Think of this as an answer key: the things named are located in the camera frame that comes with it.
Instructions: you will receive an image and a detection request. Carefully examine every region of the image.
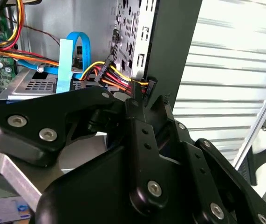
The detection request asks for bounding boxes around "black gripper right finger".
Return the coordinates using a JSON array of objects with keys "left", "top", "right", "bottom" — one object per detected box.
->
[{"left": 145, "top": 93, "right": 266, "bottom": 224}]

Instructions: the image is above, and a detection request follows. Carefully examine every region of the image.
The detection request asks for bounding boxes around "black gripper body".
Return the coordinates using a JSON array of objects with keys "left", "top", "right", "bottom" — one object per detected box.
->
[{"left": 36, "top": 146, "right": 217, "bottom": 224}]

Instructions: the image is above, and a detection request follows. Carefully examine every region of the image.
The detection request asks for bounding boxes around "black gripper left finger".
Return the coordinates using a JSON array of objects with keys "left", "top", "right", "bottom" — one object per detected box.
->
[{"left": 0, "top": 85, "right": 170, "bottom": 210}]

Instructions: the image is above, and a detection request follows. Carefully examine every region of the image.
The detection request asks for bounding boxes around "hard disk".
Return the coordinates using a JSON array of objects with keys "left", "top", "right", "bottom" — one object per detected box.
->
[{"left": 56, "top": 39, "right": 75, "bottom": 94}]

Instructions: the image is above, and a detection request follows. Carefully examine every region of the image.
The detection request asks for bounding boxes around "blue data wire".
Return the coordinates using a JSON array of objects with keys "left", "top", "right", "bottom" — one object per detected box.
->
[{"left": 13, "top": 31, "right": 92, "bottom": 81}]

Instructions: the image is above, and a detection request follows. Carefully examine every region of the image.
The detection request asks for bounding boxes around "disk power wire with connector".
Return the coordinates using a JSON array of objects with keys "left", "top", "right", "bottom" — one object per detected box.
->
[{"left": 81, "top": 59, "right": 158, "bottom": 100}]

